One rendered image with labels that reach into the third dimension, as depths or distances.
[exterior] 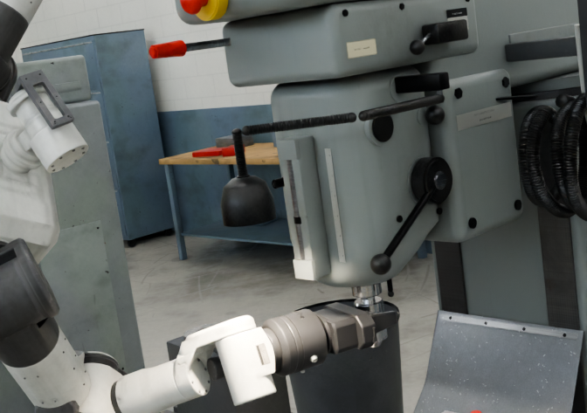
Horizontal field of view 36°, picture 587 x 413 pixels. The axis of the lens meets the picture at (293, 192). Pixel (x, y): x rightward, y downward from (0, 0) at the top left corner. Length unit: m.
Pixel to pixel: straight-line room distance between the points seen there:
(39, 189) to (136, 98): 7.42
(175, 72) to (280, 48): 7.48
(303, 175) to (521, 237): 0.54
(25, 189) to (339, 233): 0.45
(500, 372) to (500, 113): 0.52
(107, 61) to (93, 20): 1.28
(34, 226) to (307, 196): 0.39
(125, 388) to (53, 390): 0.12
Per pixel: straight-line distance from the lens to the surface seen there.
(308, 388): 3.46
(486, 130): 1.49
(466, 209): 1.45
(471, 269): 1.80
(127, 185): 8.68
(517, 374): 1.76
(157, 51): 1.30
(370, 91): 1.31
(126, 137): 8.68
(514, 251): 1.73
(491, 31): 1.54
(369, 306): 1.45
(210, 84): 8.38
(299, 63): 1.29
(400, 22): 1.34
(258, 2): 1.20
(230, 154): 7.18
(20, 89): 1.32
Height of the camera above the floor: 1.69
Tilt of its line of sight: 9 degrees down
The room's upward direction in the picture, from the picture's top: 8 degrees counter-clockwise
